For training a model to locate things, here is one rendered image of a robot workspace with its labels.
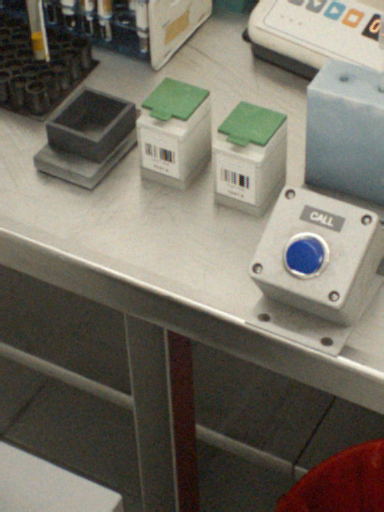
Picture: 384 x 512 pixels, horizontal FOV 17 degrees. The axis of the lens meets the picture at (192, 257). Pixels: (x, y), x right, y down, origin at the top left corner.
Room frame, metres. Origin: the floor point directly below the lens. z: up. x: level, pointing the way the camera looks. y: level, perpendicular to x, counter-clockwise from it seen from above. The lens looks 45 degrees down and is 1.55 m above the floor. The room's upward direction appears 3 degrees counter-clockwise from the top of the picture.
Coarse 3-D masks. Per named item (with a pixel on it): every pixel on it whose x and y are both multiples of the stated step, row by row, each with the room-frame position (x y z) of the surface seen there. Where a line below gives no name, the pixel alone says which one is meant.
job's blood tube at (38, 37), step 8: (24, 0) 0.90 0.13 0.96; (32, 0) 0.90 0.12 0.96; (40, 0) 0.90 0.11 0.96; (32, 8) 0.90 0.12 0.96; (40, 8) 0.90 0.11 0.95; (32, 16) 0.90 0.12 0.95; (40, 16) 0.90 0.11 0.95; (32, 24) 0.90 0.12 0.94; (40, 24) 0.90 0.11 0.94; (32, 32) 0.90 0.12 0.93; (40, 32) 0.90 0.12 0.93; (32, 40) 0.90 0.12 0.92; (40, 40) 0.90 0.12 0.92; (32, 48) 0.90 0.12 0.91; (40, 48) 0.90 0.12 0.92; (40, 56) 0.90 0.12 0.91; (48, 56) 0.90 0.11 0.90
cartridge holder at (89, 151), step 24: (96, 96) 0.84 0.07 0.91; (48, 120) 0.81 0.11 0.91; (72, 120) 0.83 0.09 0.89; (96, 120) 0.83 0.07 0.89; (120, 120) 0.81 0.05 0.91; (48, 144) 0.80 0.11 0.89; (72, 144) 0.79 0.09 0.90; (96, 144) 0.78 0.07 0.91; (120, 144) 0.80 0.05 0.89; (48, 168) 0.78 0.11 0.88; (72, 168) 0.77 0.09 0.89; (96, 168) 0.77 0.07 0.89
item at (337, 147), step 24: (336, 72) 0.77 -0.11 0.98; (360, 72) 0.77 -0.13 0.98; (312, 96) 0.75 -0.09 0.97; (336, 96) 0.74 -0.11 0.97; (360, 96) 0.74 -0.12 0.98; (312, 120) 0.75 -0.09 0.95; (336, 120) 0.74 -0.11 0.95; (360, 120) 0.73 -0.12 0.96; (312, 144) 0.75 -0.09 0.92; (336, 144) 0.74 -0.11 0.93; (360, 144) 0.73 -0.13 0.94; (312, 168) 0.75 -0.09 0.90; (336, 168) 0.74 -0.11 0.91; (360, 168) 0.73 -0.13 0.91; (336, 192) 0.74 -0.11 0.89; (360, 192) 0.73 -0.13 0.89
